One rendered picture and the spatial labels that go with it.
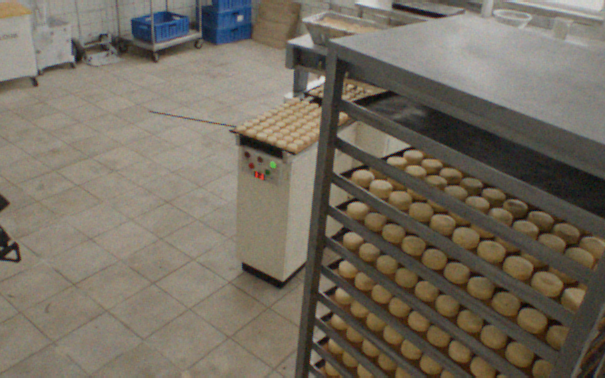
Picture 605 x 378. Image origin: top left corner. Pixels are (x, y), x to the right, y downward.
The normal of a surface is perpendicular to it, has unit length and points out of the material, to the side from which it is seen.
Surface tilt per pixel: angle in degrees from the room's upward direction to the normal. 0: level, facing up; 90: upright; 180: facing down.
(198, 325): 0
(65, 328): 0
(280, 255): 90
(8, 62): 93
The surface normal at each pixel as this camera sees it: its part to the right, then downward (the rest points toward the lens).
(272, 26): -0.56, -0.02
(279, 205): -0.54, 0.40
